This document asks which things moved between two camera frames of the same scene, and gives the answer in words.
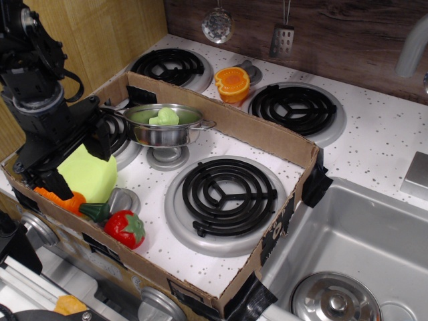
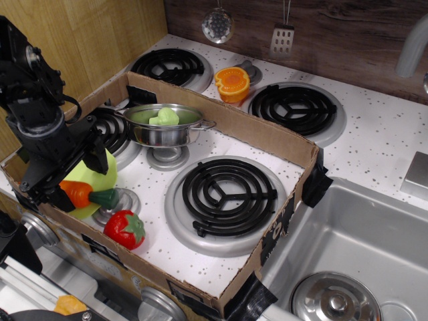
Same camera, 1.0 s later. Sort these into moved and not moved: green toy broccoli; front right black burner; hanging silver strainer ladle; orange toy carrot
Moved: orange toy carrot
Not moved: front right black burner; green toy broccoli; hanging silver strainer ladle
